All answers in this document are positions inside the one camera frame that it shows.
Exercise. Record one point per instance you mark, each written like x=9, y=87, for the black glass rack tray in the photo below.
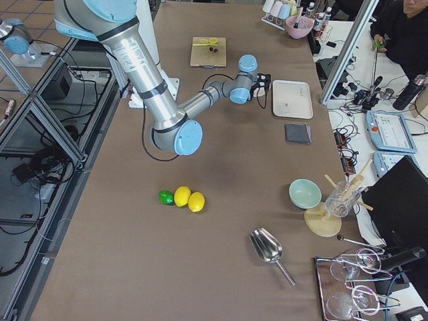
x=327, y=285

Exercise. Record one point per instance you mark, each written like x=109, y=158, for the cream rectangular tray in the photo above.
x=291, y=99

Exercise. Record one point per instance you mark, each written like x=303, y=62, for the green lime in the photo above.
x=166, y=197

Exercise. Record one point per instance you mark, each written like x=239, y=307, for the white cup rack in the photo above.
x=276, y=12

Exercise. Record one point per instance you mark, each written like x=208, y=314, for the wooden cutting board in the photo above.
x=202, y=57

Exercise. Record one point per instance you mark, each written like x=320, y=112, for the dark grey folded cloth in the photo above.
x=298, y=133

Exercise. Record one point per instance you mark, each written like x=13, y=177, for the steel muddler in bowl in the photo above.
x=298, y=17

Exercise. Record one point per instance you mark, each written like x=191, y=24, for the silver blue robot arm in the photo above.
x=116, y=24

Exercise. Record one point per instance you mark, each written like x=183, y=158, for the wooden cup tree stand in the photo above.
x=320, y=221

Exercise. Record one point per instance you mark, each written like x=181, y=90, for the pink bowl with ice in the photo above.
x=305, y=26

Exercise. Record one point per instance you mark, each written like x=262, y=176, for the aluminium frame post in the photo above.
x=362, y=18

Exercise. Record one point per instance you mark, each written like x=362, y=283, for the steel scoop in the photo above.
x=269, y=250

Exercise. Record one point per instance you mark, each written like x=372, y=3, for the yellow lemon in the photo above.
x=196, y=202
x=182, y=195

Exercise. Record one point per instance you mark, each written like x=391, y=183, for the black monitor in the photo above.
x=399, y=201

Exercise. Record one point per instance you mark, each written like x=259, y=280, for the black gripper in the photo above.
x=258, y=89

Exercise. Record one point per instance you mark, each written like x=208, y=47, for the wine glass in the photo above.
x=358, y=304
x=364, y=265

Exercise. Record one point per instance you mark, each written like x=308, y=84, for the mint green bowl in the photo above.
x=305, y=194

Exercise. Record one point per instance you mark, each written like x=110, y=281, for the teach pendant tablet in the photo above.
x=384, y=161
x=389, y=132

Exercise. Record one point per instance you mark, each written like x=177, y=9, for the clear glass on stand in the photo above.
x=342, y=199

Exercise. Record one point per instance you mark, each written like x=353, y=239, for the person in black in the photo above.
x=401, y=30

